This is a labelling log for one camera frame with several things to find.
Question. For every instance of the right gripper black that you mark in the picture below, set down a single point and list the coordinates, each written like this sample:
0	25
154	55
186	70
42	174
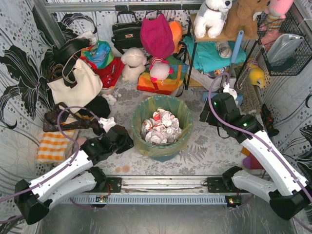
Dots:
208	113

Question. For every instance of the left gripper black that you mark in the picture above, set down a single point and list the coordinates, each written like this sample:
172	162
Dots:
122	139

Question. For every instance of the yellow trash bag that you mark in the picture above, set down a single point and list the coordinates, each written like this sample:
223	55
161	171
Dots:
145	111

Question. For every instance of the teal trash bin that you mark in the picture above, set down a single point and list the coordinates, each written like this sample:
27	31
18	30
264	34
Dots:
165	158

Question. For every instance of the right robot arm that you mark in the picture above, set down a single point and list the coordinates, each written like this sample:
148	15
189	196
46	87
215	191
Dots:
256	140

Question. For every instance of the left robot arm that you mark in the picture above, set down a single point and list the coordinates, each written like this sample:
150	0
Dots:
75	175

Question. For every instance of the crumpled paper trash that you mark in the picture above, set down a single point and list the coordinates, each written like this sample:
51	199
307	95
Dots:
161	129

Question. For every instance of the cream canvas tote bag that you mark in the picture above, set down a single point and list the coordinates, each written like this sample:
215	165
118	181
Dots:
86	87

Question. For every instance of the rainbow striped bag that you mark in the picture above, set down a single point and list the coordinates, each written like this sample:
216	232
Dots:
170	84

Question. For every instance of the colourful printed bag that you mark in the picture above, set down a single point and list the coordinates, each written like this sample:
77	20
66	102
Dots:
97	56

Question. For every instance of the magenta cloth bag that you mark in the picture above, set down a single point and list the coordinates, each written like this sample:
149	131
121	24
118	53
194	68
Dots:
156	37

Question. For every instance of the blue floor mop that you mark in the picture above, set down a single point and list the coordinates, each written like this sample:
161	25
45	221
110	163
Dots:
224	71

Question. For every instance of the white sneakers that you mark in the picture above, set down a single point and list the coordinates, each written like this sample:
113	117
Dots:
206	80

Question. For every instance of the pink plush limb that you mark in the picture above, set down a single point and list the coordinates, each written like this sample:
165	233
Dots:
81	141

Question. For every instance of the yellow plush duck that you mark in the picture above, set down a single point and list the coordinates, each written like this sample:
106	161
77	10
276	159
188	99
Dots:
256	74

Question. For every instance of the teal folded towel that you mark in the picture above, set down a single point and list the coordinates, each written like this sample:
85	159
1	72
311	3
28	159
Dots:
207	58

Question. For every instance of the grey patterned shoe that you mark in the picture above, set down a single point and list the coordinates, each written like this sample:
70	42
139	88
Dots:
224	49

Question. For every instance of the purple orange sock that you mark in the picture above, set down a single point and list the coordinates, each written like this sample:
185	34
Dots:
250	162

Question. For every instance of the orange checkered cloth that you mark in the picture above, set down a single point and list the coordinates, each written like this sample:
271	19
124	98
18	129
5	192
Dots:
54	147

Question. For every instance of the red cloth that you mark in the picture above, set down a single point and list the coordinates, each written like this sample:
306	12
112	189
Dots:
111	73

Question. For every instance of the white pink plush toy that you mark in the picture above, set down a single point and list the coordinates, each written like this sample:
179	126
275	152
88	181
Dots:
159	69

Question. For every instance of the silver foil pouch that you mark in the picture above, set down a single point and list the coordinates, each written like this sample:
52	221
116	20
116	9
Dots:
283	47

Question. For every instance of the cream plush lamb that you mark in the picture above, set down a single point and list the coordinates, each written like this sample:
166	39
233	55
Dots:
134	62

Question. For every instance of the orange plush toy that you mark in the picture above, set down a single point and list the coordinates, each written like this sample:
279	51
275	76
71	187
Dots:
177	32

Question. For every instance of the white husky plush dog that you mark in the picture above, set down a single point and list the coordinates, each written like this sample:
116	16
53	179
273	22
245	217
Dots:
211	18

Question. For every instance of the brown plush dog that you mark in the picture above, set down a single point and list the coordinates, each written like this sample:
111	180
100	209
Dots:
242	15

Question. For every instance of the black leather handbag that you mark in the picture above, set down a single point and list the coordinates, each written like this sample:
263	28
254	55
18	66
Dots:
126	35

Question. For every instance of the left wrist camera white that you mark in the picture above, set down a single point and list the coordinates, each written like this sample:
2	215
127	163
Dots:
107	124

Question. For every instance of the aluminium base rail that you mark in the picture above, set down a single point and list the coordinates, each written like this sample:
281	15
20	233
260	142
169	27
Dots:
161	185

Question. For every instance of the black wire basket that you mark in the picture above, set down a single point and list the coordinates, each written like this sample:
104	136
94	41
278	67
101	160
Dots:
294	64

